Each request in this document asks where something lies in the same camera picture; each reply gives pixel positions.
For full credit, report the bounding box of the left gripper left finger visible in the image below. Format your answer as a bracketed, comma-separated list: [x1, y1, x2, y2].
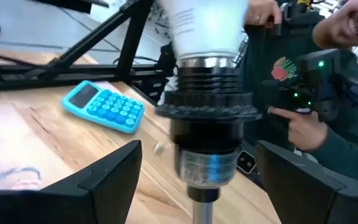
[0, 139, 144, 224]

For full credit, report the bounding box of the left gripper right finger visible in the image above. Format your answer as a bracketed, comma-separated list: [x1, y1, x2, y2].
[255, 139, 358, 224]

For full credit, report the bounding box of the clear lamp power cord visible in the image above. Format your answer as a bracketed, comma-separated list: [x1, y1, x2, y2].
[0, 166, 42, 183]

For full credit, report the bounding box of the table lamp with wooden base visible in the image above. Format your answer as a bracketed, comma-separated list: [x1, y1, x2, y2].
[153, 57, 262, 224]

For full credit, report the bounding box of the white light bulb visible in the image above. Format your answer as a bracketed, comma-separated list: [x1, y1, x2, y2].
[158, 0, 250, 61]

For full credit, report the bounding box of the person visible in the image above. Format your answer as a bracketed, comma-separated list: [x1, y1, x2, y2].
[237, 0, 358, 185]

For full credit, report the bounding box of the person's hand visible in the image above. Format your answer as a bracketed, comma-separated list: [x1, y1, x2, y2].
[267, 105, 329, 152]
[245, 0, 283, 26]

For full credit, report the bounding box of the teal calculator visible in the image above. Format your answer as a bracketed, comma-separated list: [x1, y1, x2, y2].
[61, 80, 146, 135]

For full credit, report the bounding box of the grey metal frame bracket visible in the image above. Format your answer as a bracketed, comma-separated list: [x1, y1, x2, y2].
[236, 149, 258, 175]

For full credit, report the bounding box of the black aluminium table frame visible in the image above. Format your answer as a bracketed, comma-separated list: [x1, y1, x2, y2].
[0, 0, 264, 189]

